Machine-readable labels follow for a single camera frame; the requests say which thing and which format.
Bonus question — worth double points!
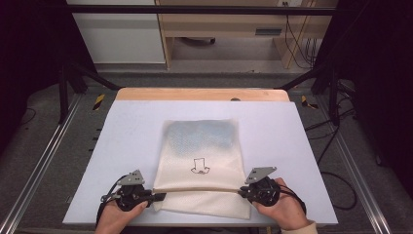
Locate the wooden table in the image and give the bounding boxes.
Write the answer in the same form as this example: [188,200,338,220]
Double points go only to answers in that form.
[115,87,291,102]

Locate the person's right hand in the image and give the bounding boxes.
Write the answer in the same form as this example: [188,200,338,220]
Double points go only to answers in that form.
[252,176,313,231]

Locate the person's left hand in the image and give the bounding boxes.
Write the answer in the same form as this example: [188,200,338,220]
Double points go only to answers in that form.
[94,199,149,234]

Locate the black curtain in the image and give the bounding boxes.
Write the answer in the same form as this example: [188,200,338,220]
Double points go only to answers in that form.
[0,0,96,157]
[313,0,413,199]

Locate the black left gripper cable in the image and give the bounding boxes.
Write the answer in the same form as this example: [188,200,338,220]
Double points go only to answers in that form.
[95,175,130,226]

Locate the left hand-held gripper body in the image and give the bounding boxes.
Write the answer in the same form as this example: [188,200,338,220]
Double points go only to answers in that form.
[100,169,154,213]

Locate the black metal stand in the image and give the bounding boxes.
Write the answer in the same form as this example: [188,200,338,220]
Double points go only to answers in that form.
[278,60,343,127]
[57,62,122,125]

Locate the black hanging cables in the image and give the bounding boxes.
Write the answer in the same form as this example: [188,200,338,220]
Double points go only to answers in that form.
[284,14,319,70]

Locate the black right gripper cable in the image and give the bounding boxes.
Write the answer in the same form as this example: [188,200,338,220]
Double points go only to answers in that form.
[278,186,308,216]

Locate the cream mesh laundry bag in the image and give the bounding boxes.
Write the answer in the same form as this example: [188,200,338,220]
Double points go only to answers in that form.
[151,118,252,220]

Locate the yellow black tape strip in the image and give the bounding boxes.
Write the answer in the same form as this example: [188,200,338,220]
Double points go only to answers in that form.
[93,94,106,111]
[300,95,319,110]

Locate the white cabinet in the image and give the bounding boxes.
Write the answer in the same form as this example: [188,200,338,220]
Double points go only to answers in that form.
[65,0,167,64]

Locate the aluminium rail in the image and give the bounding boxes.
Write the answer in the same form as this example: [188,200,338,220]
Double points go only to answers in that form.
[315,95,393,234]
[0,93,83,234]

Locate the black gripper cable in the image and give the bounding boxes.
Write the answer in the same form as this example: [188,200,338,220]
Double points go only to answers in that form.
[95,175,130,226]
[278,186,308,216]

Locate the white table mat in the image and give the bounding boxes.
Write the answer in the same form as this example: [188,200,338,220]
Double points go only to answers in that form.
[62,99,339,227]

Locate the light wooden desk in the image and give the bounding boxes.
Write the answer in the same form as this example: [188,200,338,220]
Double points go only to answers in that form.
[155,0,339,70]

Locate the black horizontal frame bar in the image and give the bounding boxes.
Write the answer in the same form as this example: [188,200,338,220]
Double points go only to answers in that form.
[63,4,339,17]

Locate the black floor cable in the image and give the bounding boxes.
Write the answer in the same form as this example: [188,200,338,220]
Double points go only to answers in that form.
[304,106,358,212]

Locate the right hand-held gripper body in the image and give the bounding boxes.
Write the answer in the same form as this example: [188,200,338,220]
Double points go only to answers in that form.
[241,166,282,208]

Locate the grey desk label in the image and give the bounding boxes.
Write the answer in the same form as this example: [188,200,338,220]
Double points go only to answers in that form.
[254,27,282,36]

